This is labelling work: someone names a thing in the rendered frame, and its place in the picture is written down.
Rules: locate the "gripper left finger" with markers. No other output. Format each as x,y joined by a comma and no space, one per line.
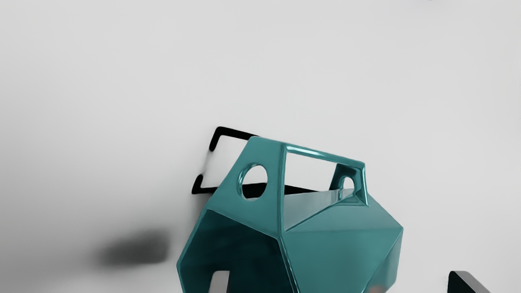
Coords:
220,283

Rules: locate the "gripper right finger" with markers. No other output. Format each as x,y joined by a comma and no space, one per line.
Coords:
462,284

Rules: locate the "teal faceted mug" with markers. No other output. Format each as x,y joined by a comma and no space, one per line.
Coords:
325,248

